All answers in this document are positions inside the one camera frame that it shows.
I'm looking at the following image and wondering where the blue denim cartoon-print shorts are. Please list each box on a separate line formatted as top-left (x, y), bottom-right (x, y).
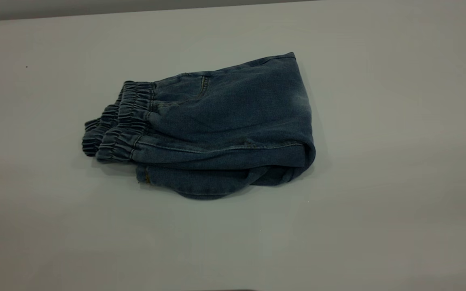
top-left (81, 52), bottom-right (316, 200)

